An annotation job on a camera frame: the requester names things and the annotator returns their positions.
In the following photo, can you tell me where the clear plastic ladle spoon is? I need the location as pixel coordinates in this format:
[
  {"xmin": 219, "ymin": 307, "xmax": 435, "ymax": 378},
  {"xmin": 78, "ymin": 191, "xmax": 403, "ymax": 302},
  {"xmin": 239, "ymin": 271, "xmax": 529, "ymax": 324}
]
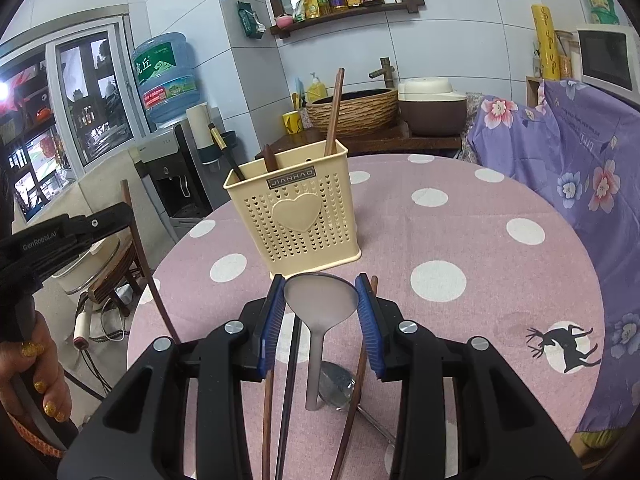
[{"xmin": 284, "ymin": 273, "xmax": 359, "ymax": 411}]

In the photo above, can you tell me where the dark wooden spoon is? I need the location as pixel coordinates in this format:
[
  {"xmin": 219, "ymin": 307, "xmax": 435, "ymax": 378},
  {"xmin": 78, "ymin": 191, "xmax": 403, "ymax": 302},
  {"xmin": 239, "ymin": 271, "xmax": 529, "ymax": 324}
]
[{"xmin": 262, "ymin": 144, "xmax": 279, "ymax": 172}]

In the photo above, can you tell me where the left hand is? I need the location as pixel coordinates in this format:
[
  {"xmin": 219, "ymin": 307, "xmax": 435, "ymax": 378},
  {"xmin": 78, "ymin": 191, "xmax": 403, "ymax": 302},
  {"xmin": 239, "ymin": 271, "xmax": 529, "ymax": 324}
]
[{"xmin": 0, "ymin": 311, "xmax": 72, "ymax": 427}]

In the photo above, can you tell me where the white pot with lid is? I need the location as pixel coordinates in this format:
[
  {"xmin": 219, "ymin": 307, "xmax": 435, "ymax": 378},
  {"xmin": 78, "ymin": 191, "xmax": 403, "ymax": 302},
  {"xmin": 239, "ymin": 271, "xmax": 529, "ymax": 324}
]
[{"xmin": 52, "ymin": 235, "xmax": 120, "ymax": 296}]

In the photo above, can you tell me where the black chopstick on table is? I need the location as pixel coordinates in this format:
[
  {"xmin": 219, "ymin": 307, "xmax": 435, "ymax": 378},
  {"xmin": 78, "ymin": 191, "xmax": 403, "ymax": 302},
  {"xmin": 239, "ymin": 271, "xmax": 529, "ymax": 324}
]
[{"xmin": 274, "ymin": 315, "xmax": 302, "ymax": 480}]

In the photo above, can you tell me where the metal spoon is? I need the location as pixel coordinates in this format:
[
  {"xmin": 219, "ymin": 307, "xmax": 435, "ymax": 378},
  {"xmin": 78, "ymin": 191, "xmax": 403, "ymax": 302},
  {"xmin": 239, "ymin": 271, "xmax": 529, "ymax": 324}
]
[{"xmin": 319, "ymin": 361, "xmax": 396, "ymax": 445}]

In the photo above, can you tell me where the water dispenser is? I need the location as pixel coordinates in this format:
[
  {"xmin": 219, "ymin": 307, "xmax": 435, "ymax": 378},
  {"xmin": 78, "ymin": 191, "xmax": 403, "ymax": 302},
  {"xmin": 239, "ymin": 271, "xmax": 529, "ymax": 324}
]
[{"xmin": 129, "ymin": 118, "xmax": 227, "ymax": 242}]

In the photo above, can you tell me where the pink polka dot tablecloth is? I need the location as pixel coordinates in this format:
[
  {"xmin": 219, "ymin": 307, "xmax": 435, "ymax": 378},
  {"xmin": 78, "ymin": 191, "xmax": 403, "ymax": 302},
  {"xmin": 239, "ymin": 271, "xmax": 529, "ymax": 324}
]
[{"xmin": 154, "ymin": 155, "xmax": 604, "ymax": 479}]

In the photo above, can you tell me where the black gold chopstick in holder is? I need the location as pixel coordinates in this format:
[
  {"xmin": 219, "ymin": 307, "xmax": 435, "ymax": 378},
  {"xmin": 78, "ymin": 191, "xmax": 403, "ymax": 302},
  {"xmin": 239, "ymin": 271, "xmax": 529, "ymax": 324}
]
[{"xmin": 208, "ymin": 122, "xmax": 245, "ymax": 181}]

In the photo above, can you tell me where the blue water jug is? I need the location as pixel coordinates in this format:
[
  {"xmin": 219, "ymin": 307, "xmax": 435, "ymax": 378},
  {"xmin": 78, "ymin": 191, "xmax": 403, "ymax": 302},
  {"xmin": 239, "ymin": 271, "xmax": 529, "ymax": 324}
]
[{"xmin": 131, "ymin": 32, "xmax": 201, "ymax": 125}]

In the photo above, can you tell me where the beige perforated utensil holder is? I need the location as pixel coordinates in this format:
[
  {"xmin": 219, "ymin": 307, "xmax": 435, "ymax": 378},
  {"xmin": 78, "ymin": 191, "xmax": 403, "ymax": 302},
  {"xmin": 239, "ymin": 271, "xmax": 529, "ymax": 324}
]
[{"xmin": 224, "ymin": 141, "xmax": 361, "ymax": 278}]

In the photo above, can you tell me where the purple floral cloth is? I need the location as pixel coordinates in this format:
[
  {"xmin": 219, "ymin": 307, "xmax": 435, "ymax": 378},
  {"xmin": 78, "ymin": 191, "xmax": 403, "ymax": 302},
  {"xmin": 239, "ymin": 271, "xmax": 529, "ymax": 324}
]
[{"xmin": 466, "ymin": 79, "xmax": 639, "ymax": 431}]

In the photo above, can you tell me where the yellow mug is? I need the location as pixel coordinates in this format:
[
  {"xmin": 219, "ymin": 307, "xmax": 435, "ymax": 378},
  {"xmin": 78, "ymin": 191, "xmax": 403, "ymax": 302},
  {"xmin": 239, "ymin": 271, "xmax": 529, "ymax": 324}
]
[{"xmin": 282, "ymin": 110, "xmax": 305, "ymax": 136}]

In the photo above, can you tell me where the beige brown rice cooker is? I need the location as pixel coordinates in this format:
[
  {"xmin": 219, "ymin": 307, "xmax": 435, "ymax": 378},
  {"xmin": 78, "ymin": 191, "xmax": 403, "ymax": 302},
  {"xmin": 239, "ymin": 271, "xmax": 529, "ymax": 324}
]
[{"xmin": 398, "ymin": 77, "xmax": 468, "ymax": 138}]

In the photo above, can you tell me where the yellow soap bottle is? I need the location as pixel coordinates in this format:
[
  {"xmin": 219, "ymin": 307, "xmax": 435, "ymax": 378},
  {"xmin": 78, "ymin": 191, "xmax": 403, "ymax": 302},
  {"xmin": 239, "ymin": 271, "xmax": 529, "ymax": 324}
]
[{"xmin": 306, "ymin": 73, "xmax": 329, "ymax": 104}]

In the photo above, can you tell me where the woven basket sink basin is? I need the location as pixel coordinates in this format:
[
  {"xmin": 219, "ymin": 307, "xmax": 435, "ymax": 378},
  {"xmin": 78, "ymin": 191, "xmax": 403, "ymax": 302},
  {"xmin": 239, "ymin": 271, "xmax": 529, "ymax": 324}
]
[{"xmin": 306, "ymin": 88, "xmax": 398, "ymax": 136}]

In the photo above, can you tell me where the bronze faucet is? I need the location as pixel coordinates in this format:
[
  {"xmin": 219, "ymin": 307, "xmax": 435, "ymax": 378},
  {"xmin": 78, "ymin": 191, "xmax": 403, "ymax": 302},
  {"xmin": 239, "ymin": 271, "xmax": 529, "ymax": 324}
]
[{"xmin": 368, "ymin": 58, "xmax": 396, "ymax": 89}]

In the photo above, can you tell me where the white microwave oven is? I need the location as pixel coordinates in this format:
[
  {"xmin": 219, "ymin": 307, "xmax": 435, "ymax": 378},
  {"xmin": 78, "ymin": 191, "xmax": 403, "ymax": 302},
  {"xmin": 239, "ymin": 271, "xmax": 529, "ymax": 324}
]
[{"xmin": 577, "ymin": 24, "xmax": 639, "ymax": 104}]

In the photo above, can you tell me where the yellow roll package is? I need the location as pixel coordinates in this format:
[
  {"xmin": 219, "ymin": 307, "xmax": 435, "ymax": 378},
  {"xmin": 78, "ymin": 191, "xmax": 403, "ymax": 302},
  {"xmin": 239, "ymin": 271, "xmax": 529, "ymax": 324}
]
[{"xmin": 532, "ymin": 4, "xmax": 561, "ymax": 80}]

